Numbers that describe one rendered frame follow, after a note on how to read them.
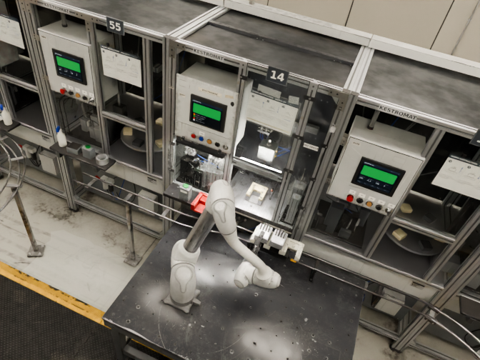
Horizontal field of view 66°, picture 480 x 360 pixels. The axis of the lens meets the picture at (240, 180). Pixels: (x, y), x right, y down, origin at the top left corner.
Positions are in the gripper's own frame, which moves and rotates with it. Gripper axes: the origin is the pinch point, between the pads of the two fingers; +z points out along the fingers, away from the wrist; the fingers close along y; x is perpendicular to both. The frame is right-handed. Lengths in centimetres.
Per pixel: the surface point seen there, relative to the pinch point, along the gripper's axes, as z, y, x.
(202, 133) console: 20, 55, 59
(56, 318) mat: -81, -85, 128
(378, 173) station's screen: 18, 72, -54
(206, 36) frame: 45, 109, 72
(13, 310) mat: -89, -85, 161
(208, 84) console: 21, 92, 57
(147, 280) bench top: -53, -20, 59
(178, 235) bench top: -10, -22, 60
